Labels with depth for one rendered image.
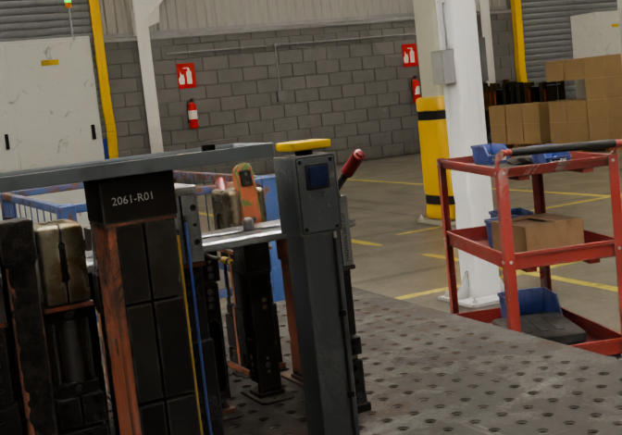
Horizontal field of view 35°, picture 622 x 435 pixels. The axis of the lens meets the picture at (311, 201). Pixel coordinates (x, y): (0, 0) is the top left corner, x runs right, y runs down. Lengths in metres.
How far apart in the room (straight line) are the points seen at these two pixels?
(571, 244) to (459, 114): 1.88
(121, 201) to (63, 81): 8.38
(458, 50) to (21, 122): 5.14
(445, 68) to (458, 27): 0.23
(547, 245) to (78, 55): 6.70
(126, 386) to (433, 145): 7.47
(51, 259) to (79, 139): 8.24
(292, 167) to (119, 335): 0.33
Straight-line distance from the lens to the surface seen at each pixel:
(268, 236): 1.68
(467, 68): 5.50
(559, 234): 3.72
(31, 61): 9.62
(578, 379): 1.78
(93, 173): 1.26
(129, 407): 1.34
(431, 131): 8.69
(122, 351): 1.32
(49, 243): 1.45
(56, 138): 9.63
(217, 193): 1.95
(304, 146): 1.40
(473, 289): 5.61
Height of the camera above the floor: 1.22
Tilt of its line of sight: 6 degrees down
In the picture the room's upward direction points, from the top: 6 degrees counter-clockwise
